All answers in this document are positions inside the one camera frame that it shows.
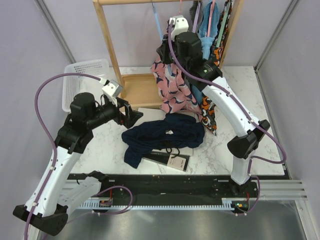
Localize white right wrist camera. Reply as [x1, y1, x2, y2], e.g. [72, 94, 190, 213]
[169, 15, 189, 38]

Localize orange camouflage shorts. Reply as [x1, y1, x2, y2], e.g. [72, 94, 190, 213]
[200, 9, 232, 135]

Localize green hanger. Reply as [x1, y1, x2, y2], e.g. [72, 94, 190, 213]
[215, 0, 233, 48]

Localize grey shorts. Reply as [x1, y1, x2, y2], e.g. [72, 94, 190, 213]
[189, 0, 201, 27]

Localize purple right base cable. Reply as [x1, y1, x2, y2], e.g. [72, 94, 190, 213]
[232, 154, 262, 217]

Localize white slotted cable duct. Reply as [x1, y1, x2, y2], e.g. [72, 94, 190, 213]
[77, 198, 249, 211]

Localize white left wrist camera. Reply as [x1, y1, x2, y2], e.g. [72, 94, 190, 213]
[99, 78, 123, 107]

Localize white plastic basket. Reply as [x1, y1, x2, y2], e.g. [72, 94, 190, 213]
[62, 59, 109, 113]

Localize purple hanger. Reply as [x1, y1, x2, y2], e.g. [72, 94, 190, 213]
[192, 1, 202, 33]

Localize grey plastic folder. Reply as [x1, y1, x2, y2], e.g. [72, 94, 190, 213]
[134, 107, 194, 157]

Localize wooden clothes rack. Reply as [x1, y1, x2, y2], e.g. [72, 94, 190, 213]
[92, 0, 244, 109]

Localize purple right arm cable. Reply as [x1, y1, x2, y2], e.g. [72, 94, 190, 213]
[166, 23, 287, 176]

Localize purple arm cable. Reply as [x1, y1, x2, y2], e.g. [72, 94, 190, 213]
[166, 23, 287, 176]
[23, 73, 107, 240]

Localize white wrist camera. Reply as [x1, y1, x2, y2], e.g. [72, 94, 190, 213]
[169, 15, 189, 38]
[99, 78, 123, 107]

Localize pink hanger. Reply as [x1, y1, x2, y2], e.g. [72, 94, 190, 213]
[179, 0, 183, 15]
[206, 0, 216, 37]

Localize pink patterned shorts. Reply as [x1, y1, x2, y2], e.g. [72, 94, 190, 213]
[151, 56, 203, 120]

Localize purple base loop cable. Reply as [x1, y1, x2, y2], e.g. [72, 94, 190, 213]
[91, 184, 134, 218]

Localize light blue hanger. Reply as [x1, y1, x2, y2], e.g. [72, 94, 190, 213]
[151, 1, 173, 78]

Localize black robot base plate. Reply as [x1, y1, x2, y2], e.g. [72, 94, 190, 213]
[67, 172, 261, 207]

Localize navy blue shorts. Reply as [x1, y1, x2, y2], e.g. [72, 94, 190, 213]
[121, 113, 205, 169]

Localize light blue shorts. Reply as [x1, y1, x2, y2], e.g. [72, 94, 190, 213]
[192, 0, 221, 101]

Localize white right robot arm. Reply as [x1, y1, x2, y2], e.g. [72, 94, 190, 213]
[156, 31, 270, 197]

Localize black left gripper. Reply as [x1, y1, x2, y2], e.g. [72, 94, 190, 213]
[86, 96, 143, 130]

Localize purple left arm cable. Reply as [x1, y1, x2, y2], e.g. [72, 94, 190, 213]
[23, 73, 107, 240]

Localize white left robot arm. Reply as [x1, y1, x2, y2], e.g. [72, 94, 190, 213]
[13, 92, 144, 236]

